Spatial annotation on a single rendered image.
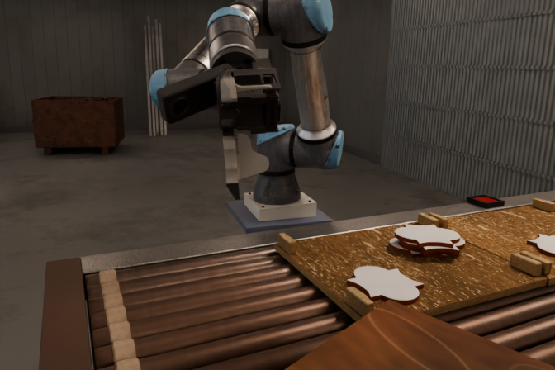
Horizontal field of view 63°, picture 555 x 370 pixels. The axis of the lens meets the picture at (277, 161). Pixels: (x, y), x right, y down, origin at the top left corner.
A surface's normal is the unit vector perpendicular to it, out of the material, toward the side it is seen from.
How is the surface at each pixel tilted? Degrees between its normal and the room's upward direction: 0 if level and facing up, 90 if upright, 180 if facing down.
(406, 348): 0
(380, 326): 0
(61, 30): 90
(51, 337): 0
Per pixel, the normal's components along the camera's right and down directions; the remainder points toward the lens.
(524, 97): -0.95, 0.04
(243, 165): 0.18, -0.29
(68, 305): 0.03, -0.98
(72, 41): 0.32, 0.20
